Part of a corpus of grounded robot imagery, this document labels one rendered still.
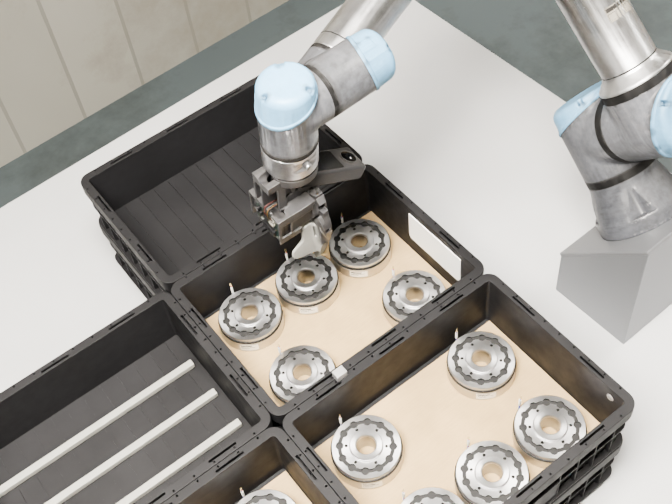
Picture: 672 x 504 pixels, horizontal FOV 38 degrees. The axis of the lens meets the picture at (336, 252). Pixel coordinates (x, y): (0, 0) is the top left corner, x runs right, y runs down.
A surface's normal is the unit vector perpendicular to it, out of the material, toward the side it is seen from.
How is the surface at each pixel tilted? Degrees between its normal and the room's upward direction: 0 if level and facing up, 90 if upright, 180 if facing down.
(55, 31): 90
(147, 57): 90
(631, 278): 90
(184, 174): 0
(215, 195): 0
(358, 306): 0
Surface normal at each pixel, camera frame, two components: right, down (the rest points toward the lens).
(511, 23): -0.08, -0.60
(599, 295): -0.78, 0.54
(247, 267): 0.61, 0.60
